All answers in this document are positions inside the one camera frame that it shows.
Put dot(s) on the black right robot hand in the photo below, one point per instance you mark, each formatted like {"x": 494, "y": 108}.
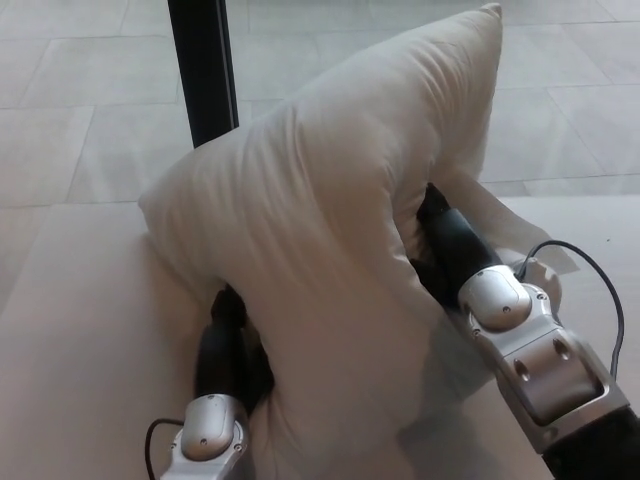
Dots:
{"x": 450, "y": 245}

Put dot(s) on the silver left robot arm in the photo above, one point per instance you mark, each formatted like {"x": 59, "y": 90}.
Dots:
{"x": 212, "y": 440}

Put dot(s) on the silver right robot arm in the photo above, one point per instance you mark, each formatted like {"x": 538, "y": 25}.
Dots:
{"x": 540, "y": 360}

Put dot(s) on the black metal post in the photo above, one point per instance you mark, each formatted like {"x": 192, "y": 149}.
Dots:
{"x": 202, "y": 65}

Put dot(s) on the white square pillow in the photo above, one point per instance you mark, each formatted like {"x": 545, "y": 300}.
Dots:
{"x": 320, "y": 210}

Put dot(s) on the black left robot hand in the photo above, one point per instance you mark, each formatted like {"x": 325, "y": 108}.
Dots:
{"x": 225, "y": 350}

